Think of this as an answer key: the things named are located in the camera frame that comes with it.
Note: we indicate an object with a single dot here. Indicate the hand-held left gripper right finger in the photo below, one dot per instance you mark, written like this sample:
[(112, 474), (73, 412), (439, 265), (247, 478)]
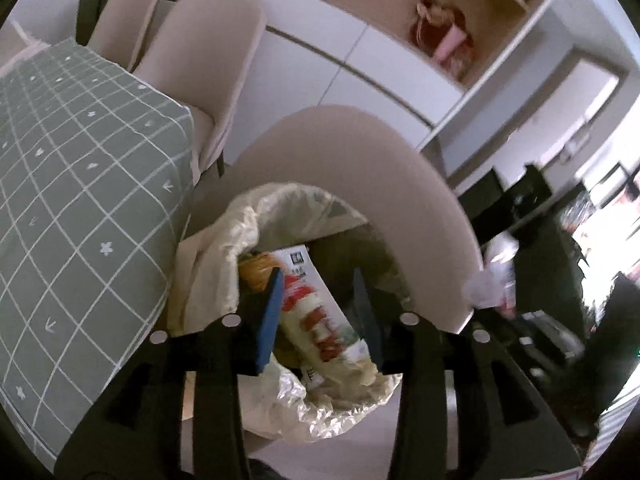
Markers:
[(367, 320)]

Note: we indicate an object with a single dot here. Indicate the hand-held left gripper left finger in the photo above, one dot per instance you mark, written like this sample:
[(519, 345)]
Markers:
[(267, 320)]

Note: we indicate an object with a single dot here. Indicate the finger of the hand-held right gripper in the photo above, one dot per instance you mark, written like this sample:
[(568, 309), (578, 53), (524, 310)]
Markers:
[(530, 195)]

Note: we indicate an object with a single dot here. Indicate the red white snack packet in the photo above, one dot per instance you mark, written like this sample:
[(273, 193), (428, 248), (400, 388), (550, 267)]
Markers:
[(315, 310)]

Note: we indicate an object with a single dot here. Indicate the white wrapper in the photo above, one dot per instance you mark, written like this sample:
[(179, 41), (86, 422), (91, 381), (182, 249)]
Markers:
[(487, 280)]

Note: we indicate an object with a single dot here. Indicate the trash bin with plastic liner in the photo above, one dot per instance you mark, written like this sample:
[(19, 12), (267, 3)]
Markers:
[(220, 240)]

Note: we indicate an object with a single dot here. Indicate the orange snack packet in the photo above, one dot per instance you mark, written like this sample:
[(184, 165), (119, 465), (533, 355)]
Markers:
[(255, 271)]

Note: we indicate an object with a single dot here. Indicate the beige dining chair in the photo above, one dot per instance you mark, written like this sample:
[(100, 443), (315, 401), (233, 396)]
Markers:
[(350, 175), (125, 15), (215, 70)]

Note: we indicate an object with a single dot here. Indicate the green checked tablecloth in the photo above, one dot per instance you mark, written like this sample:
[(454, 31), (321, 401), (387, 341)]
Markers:
[(85, 200)]

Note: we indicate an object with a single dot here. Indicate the white wooden shelf cabinet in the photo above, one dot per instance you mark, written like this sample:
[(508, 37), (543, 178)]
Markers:
[(350, 55)]

